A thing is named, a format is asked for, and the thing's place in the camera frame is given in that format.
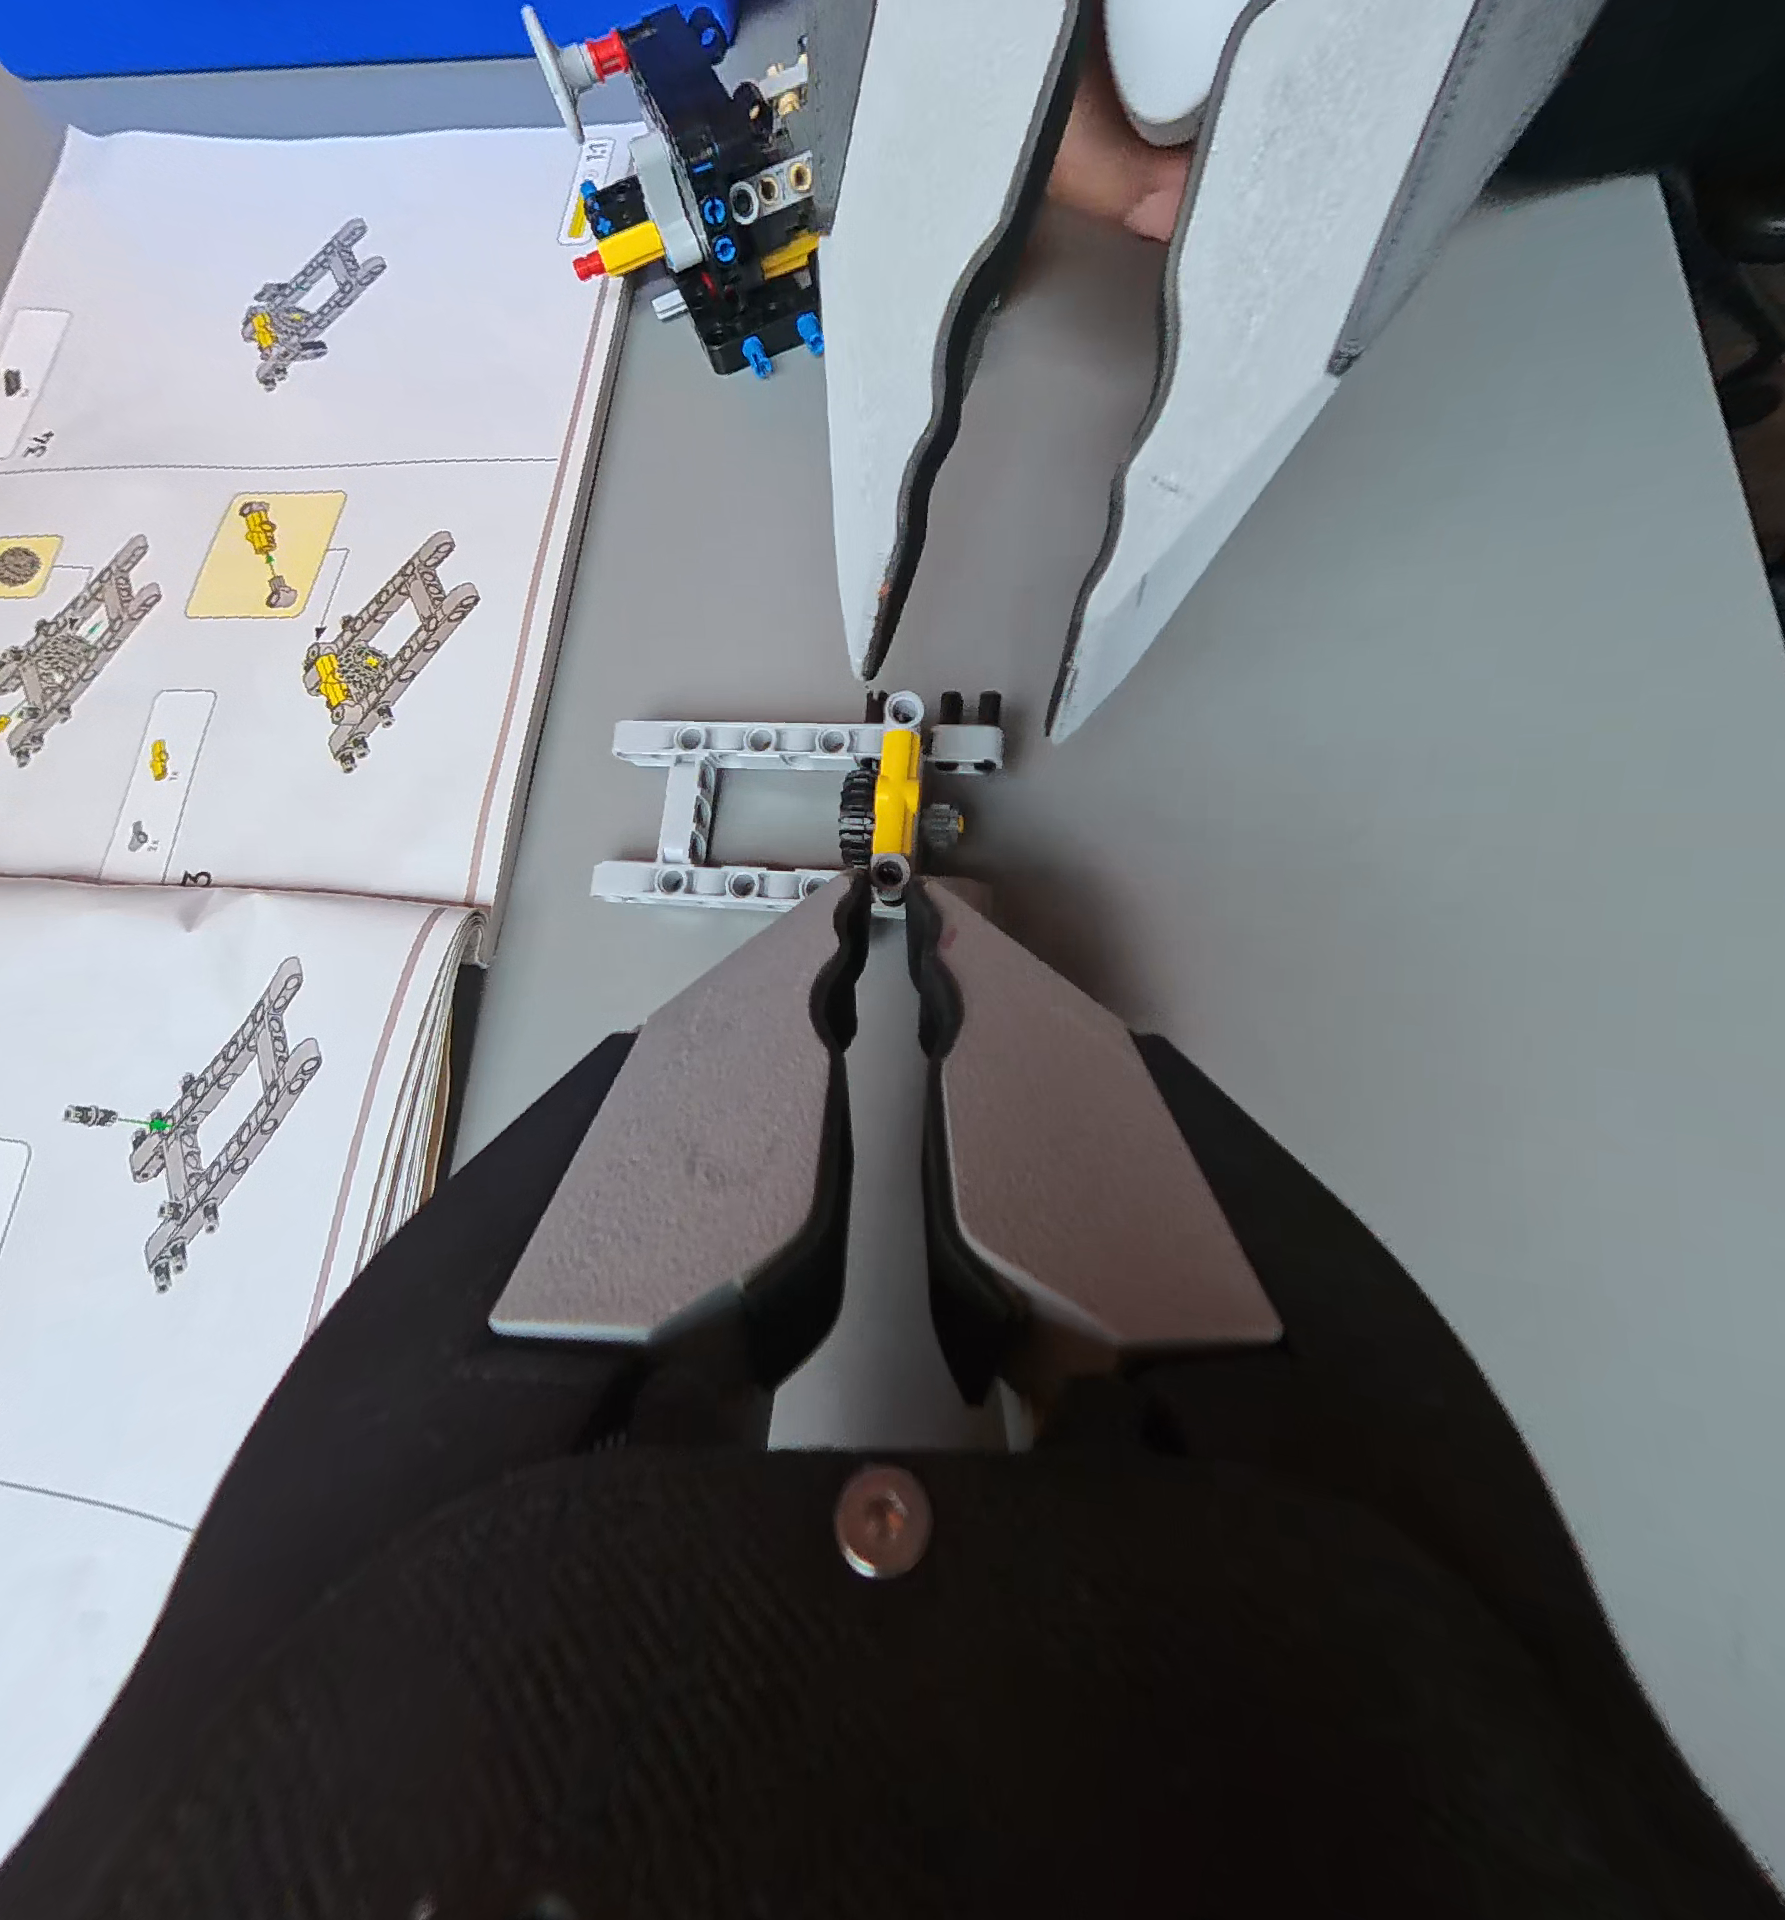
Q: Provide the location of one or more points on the blue plastic bin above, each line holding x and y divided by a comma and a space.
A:
306, 31

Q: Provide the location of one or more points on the lego instruction booklet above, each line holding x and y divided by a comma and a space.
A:
426, 374

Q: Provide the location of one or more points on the yellow lego axle connector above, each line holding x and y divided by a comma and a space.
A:
899, 781

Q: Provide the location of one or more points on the lego car chassis assembly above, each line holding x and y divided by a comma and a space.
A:
742, 323

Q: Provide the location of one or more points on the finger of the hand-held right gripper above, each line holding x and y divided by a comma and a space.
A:
923, 224
1280, 301

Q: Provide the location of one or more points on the grey lego frame assembly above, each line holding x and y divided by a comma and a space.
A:
713, 739

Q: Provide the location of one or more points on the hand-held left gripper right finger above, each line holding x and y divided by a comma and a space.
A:
1087, 1184

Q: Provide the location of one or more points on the person's right forearm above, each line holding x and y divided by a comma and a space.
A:
1702, 74

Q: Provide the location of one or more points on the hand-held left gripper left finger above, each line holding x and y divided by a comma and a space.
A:
682, 1170

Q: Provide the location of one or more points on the person's right hand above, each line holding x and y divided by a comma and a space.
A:
1117, 172

